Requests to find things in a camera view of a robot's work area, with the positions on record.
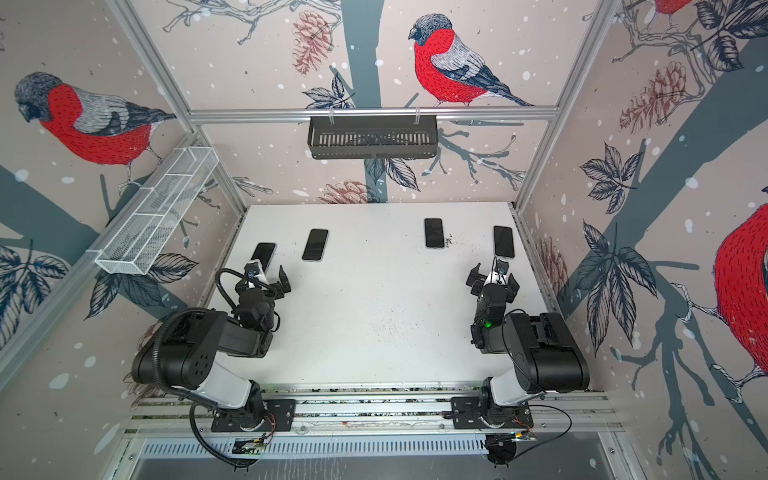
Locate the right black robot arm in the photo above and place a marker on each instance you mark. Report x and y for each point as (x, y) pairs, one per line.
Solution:
(544, 355)

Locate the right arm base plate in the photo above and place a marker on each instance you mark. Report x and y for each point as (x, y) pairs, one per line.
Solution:
(475, 413)

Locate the black hanging basket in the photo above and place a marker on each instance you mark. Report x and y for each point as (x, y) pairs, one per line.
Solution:
(373, 137)

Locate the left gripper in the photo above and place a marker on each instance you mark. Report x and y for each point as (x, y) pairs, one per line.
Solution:
(271, 282)

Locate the black phone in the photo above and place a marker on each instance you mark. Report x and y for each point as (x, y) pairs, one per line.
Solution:
(434, 233)
(503, 241)
(315, 245)

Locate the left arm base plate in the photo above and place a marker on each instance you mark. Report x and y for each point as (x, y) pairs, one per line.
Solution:
(262, 416)

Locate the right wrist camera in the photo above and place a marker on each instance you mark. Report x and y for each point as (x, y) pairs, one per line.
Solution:
(499, 272)

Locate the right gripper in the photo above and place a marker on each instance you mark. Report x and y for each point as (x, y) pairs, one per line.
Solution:
(492, 287)

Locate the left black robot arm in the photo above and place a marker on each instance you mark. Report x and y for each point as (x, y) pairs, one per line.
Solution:
(180, 357)

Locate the white wire mesh basket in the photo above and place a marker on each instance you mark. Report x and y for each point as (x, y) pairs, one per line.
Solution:
(143, 235)

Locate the aluminium mounting rail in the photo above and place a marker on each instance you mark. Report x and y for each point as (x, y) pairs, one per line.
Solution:
(437, 410)

